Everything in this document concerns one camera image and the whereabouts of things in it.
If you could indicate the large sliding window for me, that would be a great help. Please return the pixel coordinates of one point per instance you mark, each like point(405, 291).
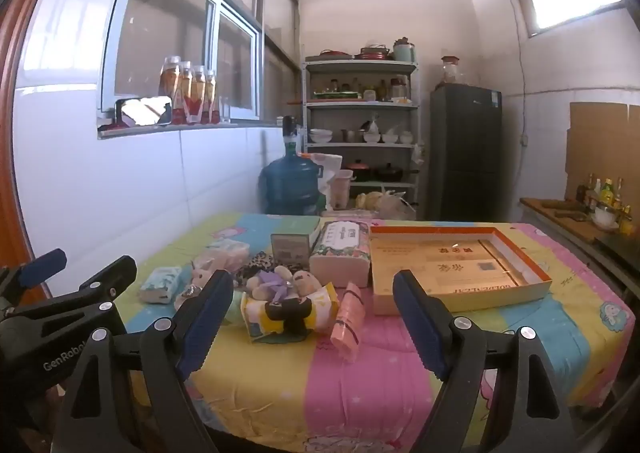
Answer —
point(170, 23)

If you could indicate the dark grey refrigerator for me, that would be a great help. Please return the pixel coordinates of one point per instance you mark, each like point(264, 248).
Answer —
point(465, 153)

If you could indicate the yellow tissue pack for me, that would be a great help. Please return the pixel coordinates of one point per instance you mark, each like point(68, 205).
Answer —
point(322, 313)

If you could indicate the clear drinking glass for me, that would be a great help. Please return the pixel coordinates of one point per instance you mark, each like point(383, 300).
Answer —
point(224, 110)

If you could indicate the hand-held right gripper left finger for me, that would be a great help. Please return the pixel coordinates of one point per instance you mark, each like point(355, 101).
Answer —
point(205, 328)

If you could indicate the red pan stack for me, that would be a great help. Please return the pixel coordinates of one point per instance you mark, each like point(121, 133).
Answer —
point(374, 54)

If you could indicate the black smartphone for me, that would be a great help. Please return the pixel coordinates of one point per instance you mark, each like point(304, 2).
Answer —
point(142, 111)

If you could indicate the green and white box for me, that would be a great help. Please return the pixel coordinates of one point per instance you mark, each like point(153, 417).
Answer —
point(291, 245)

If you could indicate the pale rabbit plush toy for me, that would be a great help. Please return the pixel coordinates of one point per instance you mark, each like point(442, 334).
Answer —
point(200, 277)

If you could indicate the pink plastic packet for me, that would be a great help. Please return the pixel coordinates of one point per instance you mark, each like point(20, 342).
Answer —
point(346, 328)

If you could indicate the yellow bottle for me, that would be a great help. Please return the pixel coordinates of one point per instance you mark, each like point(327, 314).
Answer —
point(626, 223)

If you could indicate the green canister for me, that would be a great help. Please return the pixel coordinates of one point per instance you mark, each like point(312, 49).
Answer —
point(404, 50)

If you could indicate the black water pump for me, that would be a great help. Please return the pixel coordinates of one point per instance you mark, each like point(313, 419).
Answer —
point(290, 133)

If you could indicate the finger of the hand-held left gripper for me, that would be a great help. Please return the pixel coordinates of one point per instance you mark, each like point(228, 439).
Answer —
point(46, 265)
point(107, 275)

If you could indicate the light green soft pack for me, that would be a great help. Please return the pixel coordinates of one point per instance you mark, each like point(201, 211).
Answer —
point(234, 315)

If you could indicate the grey metal shelf rack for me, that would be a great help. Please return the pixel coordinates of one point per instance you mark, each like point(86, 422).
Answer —
point(360, 105)

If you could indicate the purple plush doll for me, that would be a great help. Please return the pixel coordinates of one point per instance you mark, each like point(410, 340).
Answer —
point(272, 283)

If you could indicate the shallow orange cardboard box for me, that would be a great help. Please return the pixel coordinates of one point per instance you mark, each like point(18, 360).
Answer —
point(450, 260)

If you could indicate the white ceramic bowl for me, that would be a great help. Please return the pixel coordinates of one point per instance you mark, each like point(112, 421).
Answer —
point(605, 217)

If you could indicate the green tray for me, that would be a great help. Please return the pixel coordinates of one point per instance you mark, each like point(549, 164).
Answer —
point(337, 94)

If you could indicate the floral white tissue pack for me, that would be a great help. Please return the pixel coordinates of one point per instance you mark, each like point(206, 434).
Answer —
point(340, 253)

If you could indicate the red cooking pot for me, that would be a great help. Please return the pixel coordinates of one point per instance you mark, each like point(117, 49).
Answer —
point(359, 172)

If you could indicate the white bowl stack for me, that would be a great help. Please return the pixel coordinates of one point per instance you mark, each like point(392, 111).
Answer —
point(320, 136)

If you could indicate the glass jar with red lid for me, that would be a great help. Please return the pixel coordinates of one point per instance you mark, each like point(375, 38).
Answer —
point(450, 70)

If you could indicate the brown cardboard sheet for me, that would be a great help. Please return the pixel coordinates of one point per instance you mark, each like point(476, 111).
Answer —
point(605, 143)

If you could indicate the blue water jug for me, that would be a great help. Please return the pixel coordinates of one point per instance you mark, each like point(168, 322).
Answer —
point(292, 183)

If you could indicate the pink and green tissue pack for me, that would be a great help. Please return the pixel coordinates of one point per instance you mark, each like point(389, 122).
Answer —
point(230, 253)

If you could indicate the green glass bottle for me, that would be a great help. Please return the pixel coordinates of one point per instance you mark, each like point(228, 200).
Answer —
point(607, 193)

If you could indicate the white paper bag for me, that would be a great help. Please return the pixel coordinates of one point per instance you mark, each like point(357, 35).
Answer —
point(325, 163)

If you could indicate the orange door frame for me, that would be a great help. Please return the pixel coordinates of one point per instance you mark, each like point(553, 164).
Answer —
point(12, 133)

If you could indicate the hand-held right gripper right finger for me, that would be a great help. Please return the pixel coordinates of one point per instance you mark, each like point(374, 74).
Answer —
point(420, 328)

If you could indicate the red label drink bottle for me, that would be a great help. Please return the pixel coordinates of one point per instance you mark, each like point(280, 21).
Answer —
point(212, 98)
point(187, 95)
point(170, 93)
point(200, 95)

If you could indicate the white plastic bucket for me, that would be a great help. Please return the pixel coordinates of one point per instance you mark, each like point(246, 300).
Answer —
point(340, 190)

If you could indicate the leopard print cloth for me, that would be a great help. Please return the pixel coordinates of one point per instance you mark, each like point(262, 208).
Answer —
point(257, 263)

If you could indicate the clear plastic bag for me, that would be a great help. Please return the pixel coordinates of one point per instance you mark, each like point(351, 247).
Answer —
point(387, 205)

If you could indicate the black plush toy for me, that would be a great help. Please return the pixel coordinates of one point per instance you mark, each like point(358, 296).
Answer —
point(290, 317)

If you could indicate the wooden counter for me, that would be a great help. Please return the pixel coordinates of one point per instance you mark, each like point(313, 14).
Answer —
point(555, 218)

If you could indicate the black cooking pot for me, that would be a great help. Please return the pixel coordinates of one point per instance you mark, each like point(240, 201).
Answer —
point(389, 174)

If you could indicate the light blue tissue pack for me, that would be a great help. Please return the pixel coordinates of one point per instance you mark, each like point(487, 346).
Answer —
point(160, 285)

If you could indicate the beige plush toy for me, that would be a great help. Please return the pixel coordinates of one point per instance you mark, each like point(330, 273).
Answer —
point(306, 280)

